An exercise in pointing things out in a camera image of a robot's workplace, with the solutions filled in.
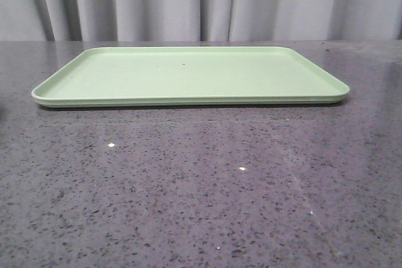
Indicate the light green rectangular tray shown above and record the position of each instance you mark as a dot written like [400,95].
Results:
[189,75]

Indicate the grey pleated curtain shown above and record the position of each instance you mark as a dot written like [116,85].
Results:
[199,20]

